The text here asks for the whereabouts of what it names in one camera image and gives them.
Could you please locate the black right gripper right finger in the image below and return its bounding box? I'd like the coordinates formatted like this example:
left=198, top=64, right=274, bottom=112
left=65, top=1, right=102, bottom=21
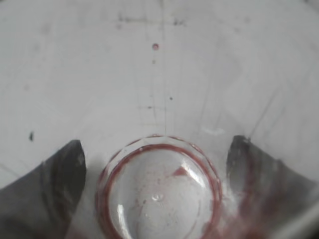
left=226, top=135, right=319, bottom=239

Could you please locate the transparent plastic cup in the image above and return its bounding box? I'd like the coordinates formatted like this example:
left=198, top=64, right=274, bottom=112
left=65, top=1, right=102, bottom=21
left=0, top=0, right=319, bottom=239

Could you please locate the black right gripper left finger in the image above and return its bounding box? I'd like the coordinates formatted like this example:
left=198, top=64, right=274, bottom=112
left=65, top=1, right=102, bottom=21
left=0, top=139, right=87, bottom=239

